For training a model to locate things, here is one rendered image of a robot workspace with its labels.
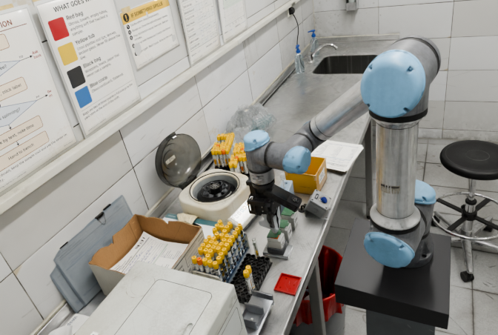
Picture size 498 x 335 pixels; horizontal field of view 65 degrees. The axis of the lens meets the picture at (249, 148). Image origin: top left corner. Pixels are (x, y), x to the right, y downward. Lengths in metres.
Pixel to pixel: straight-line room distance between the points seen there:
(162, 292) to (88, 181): 0.57
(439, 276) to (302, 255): 0.41
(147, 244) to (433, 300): 0.91
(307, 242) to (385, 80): 0.76
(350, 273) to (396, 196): 0.34
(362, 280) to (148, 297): 0.58
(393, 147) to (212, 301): 0.50
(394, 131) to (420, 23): 2.56
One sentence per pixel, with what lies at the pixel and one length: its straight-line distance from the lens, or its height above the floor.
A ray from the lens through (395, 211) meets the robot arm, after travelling 0.97.
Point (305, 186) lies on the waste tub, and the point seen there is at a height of 0.92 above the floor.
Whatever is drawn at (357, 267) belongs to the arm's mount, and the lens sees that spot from 1.22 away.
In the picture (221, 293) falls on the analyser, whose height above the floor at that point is 1.17.
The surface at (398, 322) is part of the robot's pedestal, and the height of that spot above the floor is 0.73.
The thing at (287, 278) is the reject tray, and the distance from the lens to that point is 1.29.
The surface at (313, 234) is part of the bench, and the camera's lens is 1.42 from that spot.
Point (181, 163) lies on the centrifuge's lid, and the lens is 1.66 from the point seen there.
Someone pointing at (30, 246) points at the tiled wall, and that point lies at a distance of 1.30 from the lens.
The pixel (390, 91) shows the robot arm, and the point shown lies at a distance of 0.80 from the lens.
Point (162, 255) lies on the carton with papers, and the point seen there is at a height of 0.94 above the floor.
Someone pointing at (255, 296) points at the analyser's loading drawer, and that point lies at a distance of 1.22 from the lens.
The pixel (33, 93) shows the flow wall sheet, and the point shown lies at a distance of 1.23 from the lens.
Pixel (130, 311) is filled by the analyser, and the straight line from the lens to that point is 0.94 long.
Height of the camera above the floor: 1.84
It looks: 29 degrees down
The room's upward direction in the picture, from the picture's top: 11 degrees counter-clockwise
